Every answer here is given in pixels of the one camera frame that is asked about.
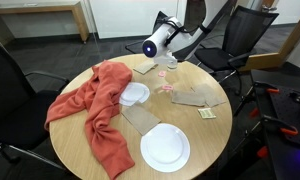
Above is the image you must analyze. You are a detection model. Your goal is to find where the white paper mug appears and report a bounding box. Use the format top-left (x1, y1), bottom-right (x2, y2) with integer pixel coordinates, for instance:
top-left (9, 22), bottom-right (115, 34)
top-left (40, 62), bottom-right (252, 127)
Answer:
top-left (167, 63), bottom-right (179, 72)

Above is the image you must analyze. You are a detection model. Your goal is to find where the small white plate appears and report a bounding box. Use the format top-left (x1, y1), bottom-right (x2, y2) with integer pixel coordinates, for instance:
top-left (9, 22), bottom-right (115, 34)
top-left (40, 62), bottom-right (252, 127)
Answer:
top-left (118, 81), bottom-right (151, 108)

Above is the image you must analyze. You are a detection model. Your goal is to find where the brown paper napkin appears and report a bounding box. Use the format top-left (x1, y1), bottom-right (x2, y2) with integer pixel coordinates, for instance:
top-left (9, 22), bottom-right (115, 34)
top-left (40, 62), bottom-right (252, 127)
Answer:
top-left (120, 101), bottom-right (162, 137)
top-left (190, 83), bottom-right (227, 108)
top-left (170, 89), bottom-right (207, 108)
top-left (132, 59), bottom-right (159, 76)

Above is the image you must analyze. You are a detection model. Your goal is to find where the black solid-back office chair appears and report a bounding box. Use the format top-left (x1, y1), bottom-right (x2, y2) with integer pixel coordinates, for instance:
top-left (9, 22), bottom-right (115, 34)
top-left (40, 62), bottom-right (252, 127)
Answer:
top-left (124, 10), bottom-right (174, 56)

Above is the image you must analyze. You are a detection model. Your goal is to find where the orange red cloth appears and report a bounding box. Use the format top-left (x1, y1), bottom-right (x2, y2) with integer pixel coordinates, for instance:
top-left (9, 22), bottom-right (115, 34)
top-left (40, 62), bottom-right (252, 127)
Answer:
top-left (44, 59), bottom-right (136, 180)

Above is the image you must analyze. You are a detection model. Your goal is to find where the large white plate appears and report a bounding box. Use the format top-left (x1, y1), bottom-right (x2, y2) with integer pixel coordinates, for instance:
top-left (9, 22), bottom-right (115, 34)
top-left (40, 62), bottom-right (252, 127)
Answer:
top-left (139, 122), bottom-right (191, 174)

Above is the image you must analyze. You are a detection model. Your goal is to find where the yellow sugar packet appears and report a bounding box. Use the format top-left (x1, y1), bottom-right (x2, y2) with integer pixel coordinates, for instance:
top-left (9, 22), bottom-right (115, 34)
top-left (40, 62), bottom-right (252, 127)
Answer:
top-left (197, 107), bottom-right (217, 120)

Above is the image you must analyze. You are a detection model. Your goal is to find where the black mesh office chair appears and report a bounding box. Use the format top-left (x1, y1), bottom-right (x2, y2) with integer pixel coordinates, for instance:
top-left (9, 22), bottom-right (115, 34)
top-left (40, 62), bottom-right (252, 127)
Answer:
top-left (193, 4), bottom-right (280, 96)

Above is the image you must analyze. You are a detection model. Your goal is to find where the black robot stand platform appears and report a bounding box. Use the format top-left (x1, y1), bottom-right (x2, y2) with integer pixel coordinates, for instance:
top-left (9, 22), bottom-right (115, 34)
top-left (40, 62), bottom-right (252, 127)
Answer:
top-left (234, 68), bottom-right (300, 180)

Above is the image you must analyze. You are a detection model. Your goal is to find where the light wooden bench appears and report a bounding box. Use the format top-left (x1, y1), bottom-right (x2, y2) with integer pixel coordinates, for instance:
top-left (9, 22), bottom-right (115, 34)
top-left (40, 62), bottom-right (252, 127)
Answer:
top-left (0, 0), bottom-right (91, 43)

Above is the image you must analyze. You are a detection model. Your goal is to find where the large black office chair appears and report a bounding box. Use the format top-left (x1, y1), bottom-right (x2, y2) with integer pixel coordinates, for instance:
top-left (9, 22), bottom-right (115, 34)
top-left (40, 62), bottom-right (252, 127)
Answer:
top-left (0, 36), bottom-right (71, 180)

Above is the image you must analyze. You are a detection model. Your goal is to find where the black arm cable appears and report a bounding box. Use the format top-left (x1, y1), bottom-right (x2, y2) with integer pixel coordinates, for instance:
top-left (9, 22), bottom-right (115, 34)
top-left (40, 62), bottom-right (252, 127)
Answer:
top-left (156, 18), bottom-right (211, 48)

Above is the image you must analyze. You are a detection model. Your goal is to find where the black orange-handled clamp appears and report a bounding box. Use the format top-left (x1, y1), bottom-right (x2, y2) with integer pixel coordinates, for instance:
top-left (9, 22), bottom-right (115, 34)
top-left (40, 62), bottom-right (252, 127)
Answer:
top-left (256, 145), bottom-right (270, 159)
top-left (253, 81), bottom-right (281, 96)
top-left (249, 106), bottom-right (260, 120)
top-left (261, 114), bottom-right (299, 136)

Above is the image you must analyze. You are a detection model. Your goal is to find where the wooden frame board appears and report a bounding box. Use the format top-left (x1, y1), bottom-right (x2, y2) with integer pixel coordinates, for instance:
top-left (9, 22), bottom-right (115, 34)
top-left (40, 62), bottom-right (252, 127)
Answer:
top-left (239, 14), bottom-right (300, 73)

